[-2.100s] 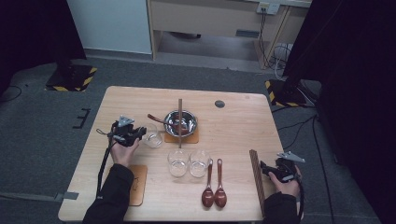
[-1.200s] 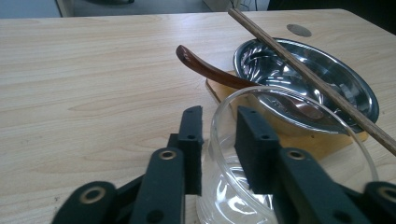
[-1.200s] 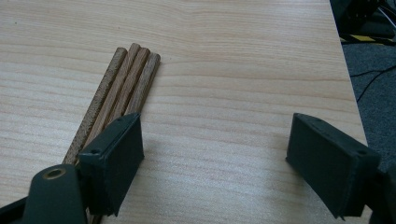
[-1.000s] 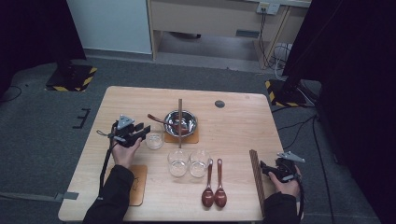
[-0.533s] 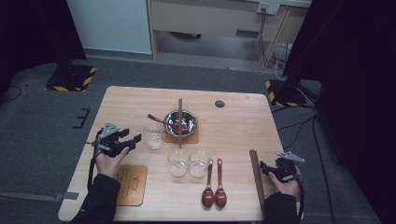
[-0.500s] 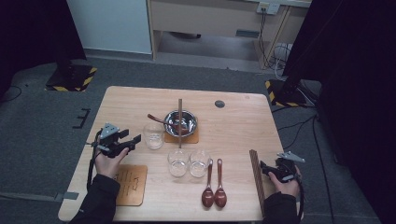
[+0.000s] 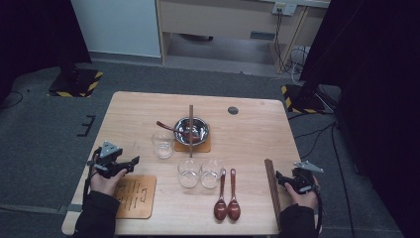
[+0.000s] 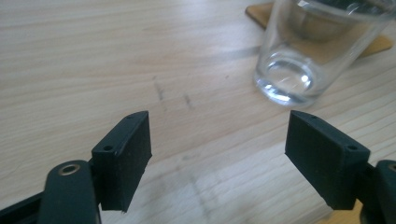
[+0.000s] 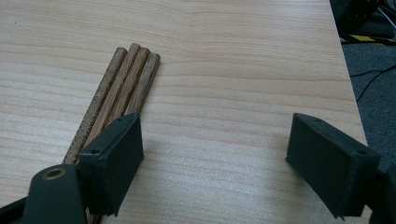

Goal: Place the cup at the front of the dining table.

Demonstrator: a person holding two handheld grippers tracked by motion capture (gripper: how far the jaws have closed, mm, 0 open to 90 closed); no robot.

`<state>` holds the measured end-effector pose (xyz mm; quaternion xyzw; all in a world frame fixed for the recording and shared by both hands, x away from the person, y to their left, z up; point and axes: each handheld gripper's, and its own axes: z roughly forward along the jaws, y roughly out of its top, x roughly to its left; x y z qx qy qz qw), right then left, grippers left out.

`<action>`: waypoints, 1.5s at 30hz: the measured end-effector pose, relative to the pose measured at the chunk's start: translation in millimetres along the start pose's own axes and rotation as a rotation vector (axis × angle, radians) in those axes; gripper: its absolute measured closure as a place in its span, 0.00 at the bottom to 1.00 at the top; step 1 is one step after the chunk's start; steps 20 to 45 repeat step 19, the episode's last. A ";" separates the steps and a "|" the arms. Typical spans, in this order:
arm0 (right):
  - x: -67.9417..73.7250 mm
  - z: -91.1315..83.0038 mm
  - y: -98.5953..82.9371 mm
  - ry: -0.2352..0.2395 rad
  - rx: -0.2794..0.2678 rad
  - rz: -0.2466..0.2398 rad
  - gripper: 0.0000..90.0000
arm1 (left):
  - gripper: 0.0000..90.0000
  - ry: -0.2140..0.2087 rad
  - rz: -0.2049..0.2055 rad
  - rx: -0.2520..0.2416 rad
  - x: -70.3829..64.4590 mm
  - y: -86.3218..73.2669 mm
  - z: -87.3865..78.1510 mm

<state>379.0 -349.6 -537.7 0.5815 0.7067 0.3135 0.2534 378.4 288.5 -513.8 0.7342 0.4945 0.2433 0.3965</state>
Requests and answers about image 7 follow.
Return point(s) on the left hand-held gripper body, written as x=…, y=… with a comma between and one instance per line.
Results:
x=107, y=163

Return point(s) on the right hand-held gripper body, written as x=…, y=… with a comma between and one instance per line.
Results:
x=303, y=180

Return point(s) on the row of brown chopsticks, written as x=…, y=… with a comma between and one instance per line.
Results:
x=272, y=185

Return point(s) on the clear glass cup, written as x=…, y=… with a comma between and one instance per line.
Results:
x=211, y=175
x=189, y=174
x=162, y=145

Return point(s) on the dark red wooden spoon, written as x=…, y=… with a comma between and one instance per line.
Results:
x=220, y=210
x=233, y=210
x=166, y=127

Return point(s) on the wooden slotted trivet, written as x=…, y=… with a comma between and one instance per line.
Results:
x=138, y=198
x=181, y=148

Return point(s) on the single brown wooden chopstick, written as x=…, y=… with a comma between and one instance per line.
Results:
x=190, y=132

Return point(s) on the shiny metal bowl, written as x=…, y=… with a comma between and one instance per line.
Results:
x=201, y=129

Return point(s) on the person's right hand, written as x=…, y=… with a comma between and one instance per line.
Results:
x=308, y=200

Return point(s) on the person's left hand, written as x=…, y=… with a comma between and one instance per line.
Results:
x=104, y=186

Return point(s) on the grey tape strip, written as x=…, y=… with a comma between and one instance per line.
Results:
x=71, y=208

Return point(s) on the black yellow striped stand base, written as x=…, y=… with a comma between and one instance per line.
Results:
x=77, y=84
x=303, y=99

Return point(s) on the black round table grommet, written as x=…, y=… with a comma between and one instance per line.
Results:
x=233, y=110

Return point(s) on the black curtain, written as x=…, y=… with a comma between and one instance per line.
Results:
x=379, y=99
x=33, y=33

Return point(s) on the white cabinet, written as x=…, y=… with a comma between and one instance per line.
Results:
x=115, y=26

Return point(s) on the dark grey rectangular plate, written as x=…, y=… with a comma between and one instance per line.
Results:
x=262, y=35

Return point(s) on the white wall socket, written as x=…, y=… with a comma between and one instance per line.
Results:
x=284, y=8

